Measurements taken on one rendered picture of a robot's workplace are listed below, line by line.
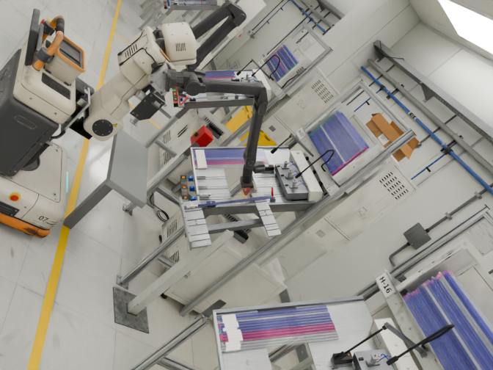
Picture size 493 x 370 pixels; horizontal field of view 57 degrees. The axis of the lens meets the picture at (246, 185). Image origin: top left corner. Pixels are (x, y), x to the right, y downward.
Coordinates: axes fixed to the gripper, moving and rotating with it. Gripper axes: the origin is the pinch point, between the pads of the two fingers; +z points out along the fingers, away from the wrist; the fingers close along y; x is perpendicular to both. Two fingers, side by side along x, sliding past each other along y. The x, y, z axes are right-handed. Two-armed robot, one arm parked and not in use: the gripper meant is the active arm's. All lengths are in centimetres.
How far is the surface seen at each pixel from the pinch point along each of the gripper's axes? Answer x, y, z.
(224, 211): 14.1, -10.3, 4.7
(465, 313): -62, -122, -29
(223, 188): 12.5, 9.5, 2.3
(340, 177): -53, -12, -17
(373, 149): -70, -12, -36
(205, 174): 21.8, 26.2, 2.5
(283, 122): -59, 135, 22
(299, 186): -33.6, -0.1, -3.2
